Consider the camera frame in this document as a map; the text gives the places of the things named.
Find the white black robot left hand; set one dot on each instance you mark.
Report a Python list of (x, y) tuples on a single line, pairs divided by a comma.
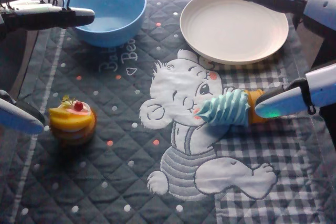
[(39, 16)]

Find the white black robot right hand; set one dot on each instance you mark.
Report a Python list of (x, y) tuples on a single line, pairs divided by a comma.
[(320, 6)]

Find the toy ice cream blue swirl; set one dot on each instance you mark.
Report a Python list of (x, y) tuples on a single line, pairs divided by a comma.
[(228, 108)]

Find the blue bowl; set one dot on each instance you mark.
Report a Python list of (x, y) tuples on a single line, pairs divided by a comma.
[(118, 3)]

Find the white round plate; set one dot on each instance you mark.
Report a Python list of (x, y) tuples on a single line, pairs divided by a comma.
[(231, 32)]

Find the toy fruit cupcake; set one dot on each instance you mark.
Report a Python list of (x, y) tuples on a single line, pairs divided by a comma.
[(71, 124)]

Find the grey quilt with printed bear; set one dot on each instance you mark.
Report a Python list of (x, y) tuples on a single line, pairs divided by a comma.
[(118, 155)]

